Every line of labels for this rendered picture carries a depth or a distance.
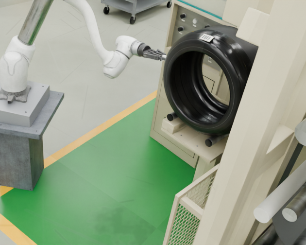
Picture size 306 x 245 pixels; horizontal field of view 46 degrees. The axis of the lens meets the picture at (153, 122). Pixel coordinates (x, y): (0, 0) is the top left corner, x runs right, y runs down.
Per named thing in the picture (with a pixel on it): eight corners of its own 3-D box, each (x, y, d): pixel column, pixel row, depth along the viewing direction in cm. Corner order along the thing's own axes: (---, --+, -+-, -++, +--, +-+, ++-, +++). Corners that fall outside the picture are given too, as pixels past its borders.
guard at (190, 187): (244, 202, 245) (279, 119, 204) (246, 204, 244) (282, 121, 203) (151, 287, 188) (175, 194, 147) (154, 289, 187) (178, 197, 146)
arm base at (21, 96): (-7, 103, 221) (-8, 96, 218) (2, 83, 238) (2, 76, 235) (25, 106, 224) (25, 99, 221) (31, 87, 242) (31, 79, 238)
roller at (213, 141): (242, 115, 215) (247, 121, 214) (238, 120, 218) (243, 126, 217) (207, 137, 193) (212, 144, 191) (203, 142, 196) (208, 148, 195)
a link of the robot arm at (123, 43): (144, 45, 229) (133, 62, 227) (127, 39, 238) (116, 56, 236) (135, 35, 220) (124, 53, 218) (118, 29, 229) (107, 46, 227)
